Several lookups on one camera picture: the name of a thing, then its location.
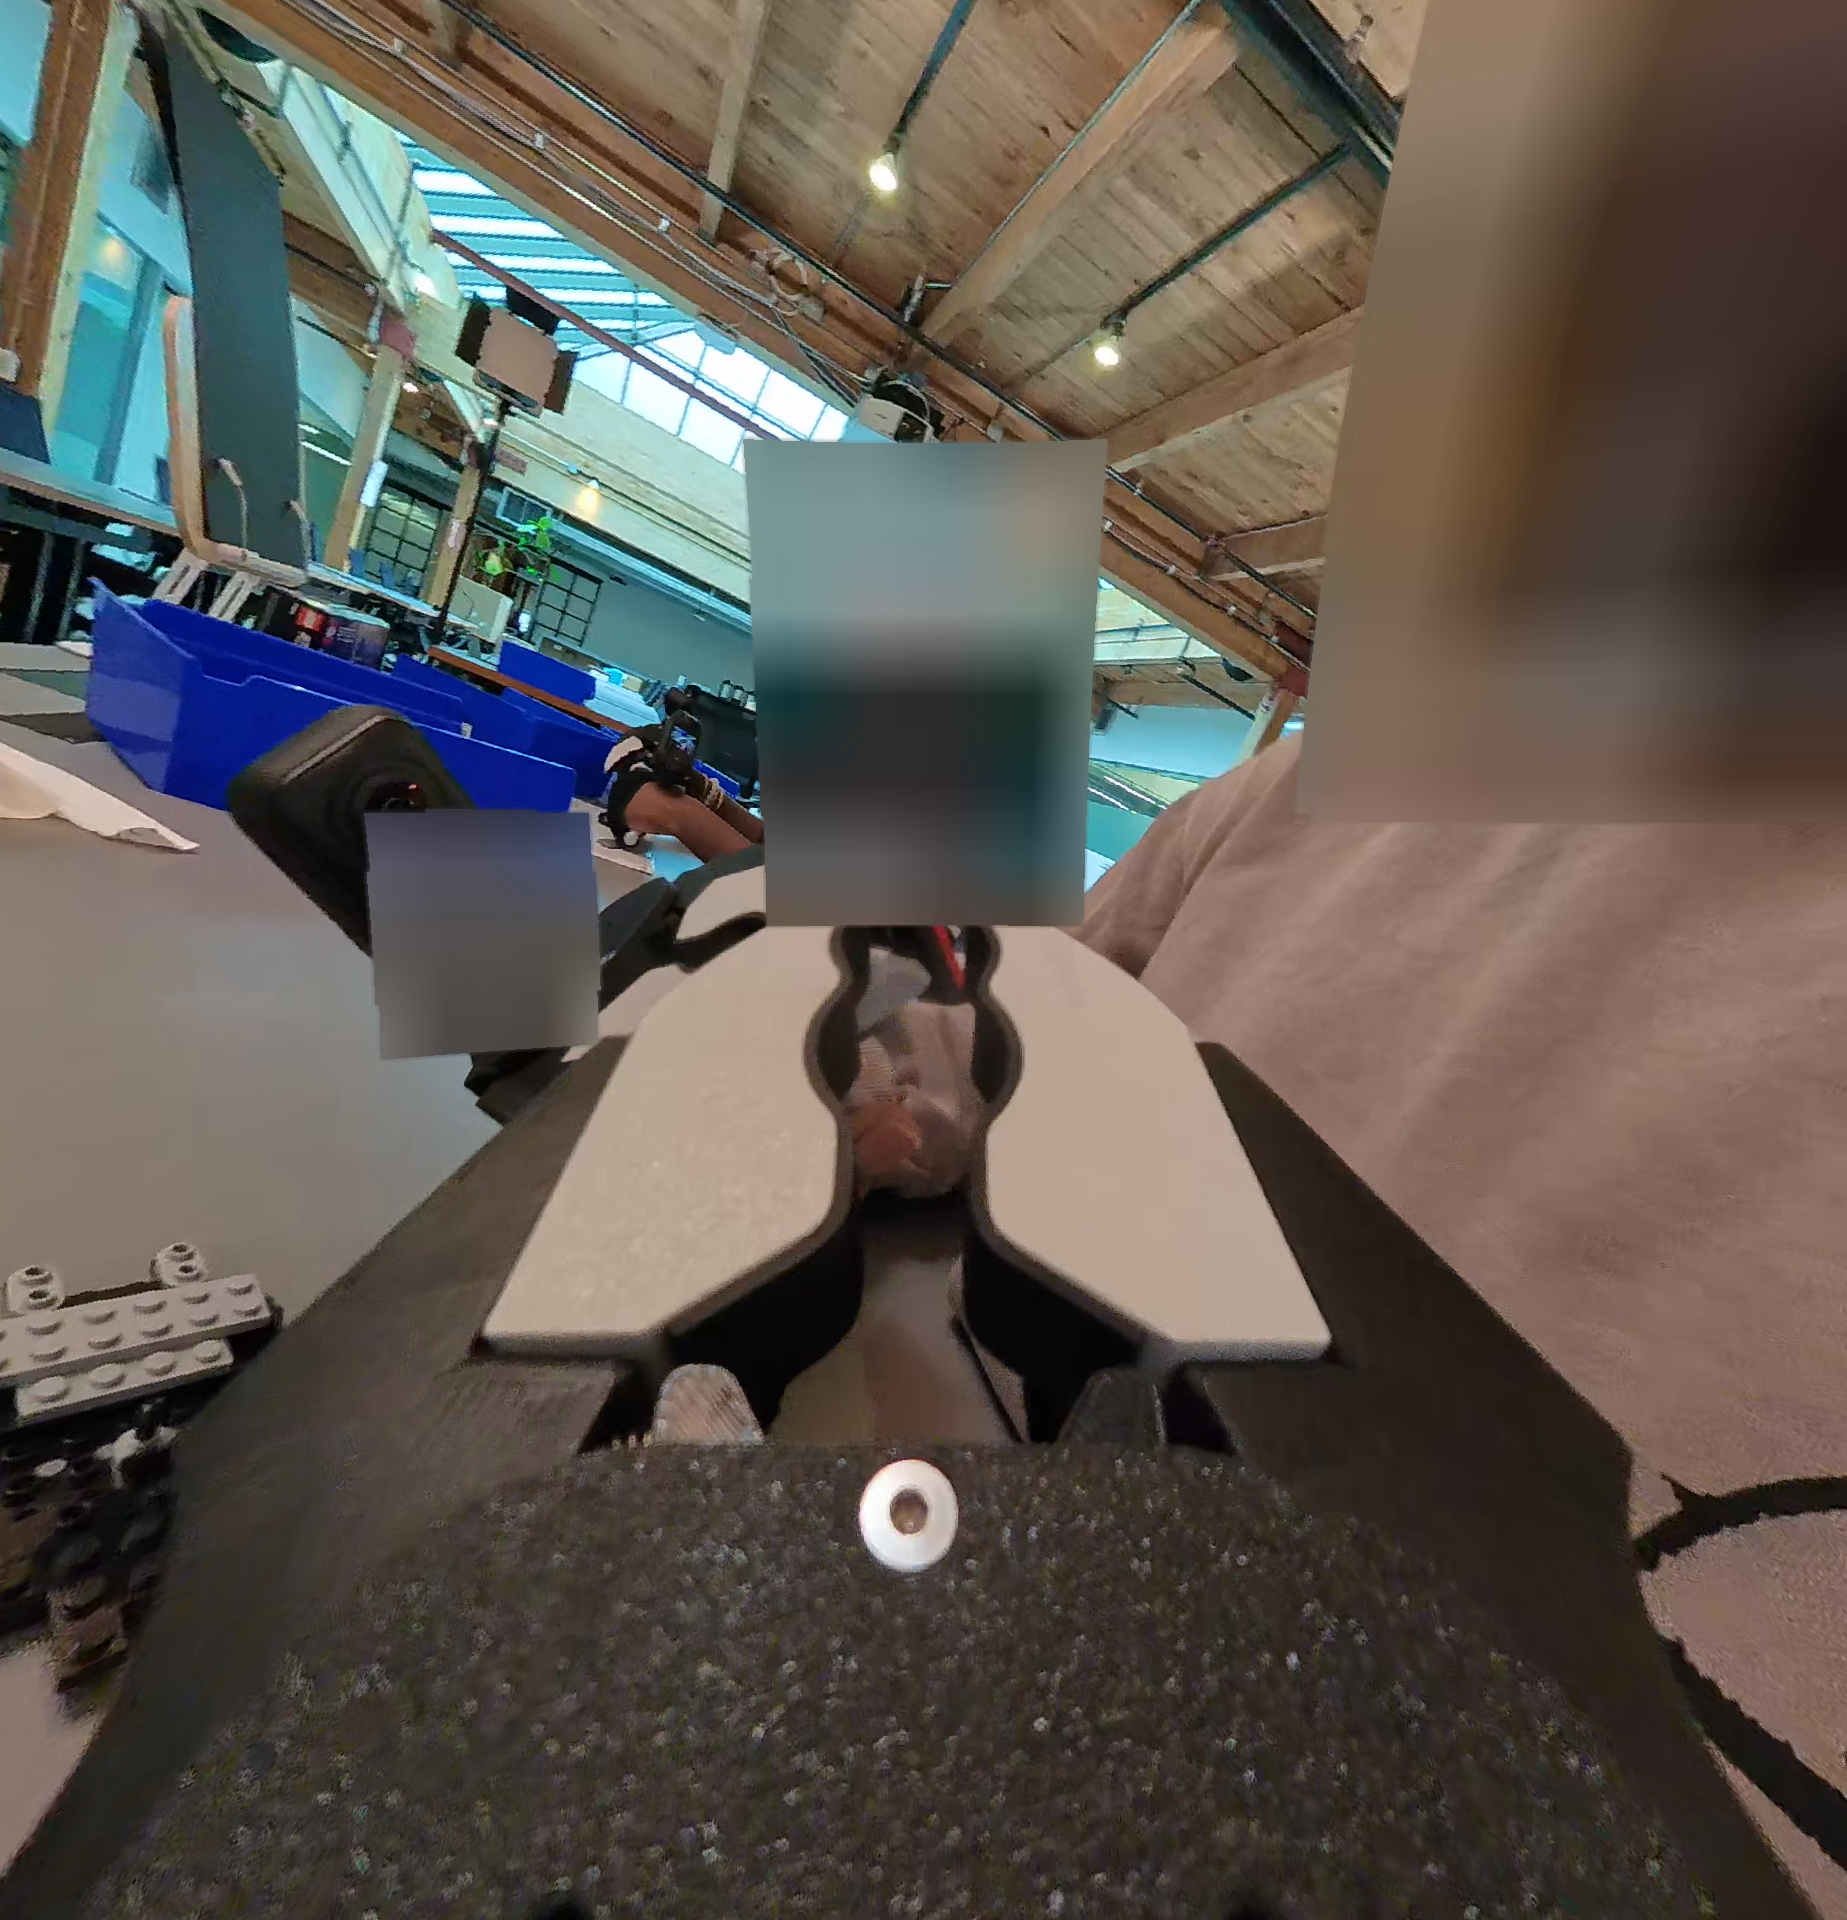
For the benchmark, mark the black toy car chassis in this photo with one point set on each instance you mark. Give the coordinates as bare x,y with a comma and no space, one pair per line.
114,1326

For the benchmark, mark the small red brick plate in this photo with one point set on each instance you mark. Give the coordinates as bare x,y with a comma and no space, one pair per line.
949,961

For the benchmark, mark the dark leaning board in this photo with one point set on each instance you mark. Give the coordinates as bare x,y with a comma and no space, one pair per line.
241,301

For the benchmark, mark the ceiling projector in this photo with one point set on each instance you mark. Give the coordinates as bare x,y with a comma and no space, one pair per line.
895,408

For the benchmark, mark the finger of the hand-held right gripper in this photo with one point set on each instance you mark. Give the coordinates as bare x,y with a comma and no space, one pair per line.
724,922

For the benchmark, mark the another person's forearm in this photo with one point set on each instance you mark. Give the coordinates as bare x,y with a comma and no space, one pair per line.
683,816

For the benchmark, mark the dark printed box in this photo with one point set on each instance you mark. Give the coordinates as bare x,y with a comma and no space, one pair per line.
324,626

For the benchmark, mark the studio light panel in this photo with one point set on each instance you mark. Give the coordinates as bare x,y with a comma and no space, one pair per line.
514,357

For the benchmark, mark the ceiling spotlight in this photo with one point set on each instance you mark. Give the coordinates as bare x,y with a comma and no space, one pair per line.
1107,347
882,171

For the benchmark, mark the grey desk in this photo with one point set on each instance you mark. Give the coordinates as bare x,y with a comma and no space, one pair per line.
189,1051

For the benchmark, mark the blue plastic bin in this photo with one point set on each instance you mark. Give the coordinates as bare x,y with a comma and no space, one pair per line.
233,721
563,691

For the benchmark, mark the person's right forearm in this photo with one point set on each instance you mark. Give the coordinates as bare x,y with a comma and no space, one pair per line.
930,1051

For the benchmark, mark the person's beige sweatshirt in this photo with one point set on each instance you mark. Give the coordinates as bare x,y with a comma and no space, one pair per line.
1464,1051

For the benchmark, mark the green plant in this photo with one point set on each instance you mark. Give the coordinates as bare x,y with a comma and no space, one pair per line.
511,558

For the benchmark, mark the person's right hand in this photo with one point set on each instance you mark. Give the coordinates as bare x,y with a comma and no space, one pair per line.
895,1146

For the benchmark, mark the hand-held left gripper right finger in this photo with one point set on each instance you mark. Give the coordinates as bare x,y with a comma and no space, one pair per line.
1148,1185

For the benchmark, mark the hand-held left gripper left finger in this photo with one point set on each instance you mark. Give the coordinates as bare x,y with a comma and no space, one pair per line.
669,1185

